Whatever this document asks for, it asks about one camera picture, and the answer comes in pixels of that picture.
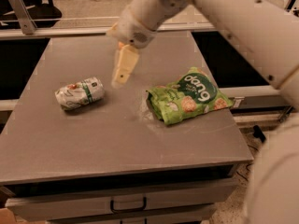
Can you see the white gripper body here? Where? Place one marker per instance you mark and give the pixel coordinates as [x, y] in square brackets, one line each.
[135, 29]

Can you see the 7up soda can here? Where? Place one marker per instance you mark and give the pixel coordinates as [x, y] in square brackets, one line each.
[76, 95]

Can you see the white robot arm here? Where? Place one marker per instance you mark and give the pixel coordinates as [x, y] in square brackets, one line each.
[268, 38]

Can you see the orange fruit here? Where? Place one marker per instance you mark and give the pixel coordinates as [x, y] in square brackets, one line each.
[120, 45]

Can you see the green dang snack bag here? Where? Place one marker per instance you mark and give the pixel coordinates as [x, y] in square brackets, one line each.
[192, 95]

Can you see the black office chair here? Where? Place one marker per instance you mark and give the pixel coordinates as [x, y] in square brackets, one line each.
[44, 13]

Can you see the black floor stand bar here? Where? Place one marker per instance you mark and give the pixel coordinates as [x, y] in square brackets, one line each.
[258, 133]

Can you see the left metal railing bracket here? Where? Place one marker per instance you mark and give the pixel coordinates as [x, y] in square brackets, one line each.
[28, 26]

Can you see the horizontal metal rail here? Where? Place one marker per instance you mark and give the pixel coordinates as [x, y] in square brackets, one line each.
[17, 34]

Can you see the grey drawer with black handle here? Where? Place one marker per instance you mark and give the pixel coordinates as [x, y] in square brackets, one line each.
[156, 204]

